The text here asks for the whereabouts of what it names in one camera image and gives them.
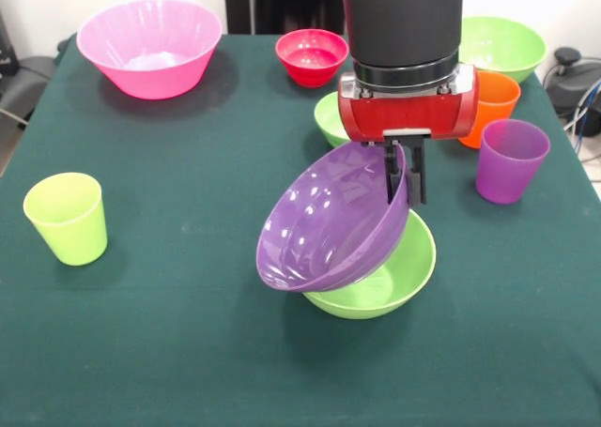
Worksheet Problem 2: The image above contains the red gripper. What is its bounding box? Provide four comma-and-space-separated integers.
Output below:
336, 64, 482, 208

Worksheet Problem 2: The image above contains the purple plastic bowl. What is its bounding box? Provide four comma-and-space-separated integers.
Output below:
255, 141, 409, 295

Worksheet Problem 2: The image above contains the medium green plastic bowl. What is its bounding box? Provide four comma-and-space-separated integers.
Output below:
302, 208, 438, 321

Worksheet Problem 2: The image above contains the small green plastic bowl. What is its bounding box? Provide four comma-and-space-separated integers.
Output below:
313, 91, 352, 149

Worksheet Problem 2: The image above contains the large green plastic bowl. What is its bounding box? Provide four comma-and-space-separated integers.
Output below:
458, 16, 548, 84

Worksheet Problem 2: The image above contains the purple plastic cup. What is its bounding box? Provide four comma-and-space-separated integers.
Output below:
475, 118, 551, 206

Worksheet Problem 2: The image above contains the orange plastic cup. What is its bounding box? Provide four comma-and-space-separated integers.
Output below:
458, 69, 522, 150

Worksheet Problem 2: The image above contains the small crimson plastic bowl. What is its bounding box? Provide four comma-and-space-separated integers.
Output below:
274, 28, 350, 89

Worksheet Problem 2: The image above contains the dark green tablecloth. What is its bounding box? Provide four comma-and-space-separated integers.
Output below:
0, 32, 601, 427

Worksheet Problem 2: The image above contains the large pink plastic bowl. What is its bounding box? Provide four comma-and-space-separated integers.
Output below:
75, 0, 224, 101

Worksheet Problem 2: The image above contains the lime green plastic cup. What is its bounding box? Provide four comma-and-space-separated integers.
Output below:
23, 172, 109, 267

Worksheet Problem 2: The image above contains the tangle of cables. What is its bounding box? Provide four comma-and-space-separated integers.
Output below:
562, 77, 601, 165

